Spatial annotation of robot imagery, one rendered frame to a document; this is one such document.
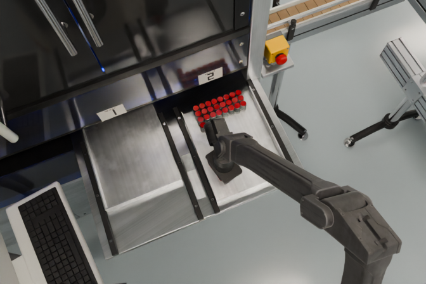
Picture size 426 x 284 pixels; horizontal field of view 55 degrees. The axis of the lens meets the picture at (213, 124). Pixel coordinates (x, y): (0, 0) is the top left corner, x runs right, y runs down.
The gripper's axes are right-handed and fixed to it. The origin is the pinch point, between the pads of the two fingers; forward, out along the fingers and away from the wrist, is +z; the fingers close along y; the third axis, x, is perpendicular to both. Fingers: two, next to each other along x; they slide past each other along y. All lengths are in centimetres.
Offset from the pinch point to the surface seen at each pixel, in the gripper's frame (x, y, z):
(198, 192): 9.5, 0.7, 8.7
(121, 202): 31.7, 11.6, 5.5
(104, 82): 15.6, 35.7, -21.5
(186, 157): 6.6, 11.7, 4.5
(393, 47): -105, 12, 44
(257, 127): -19.9, 7.8, 9.4
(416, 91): -99, -10, 47
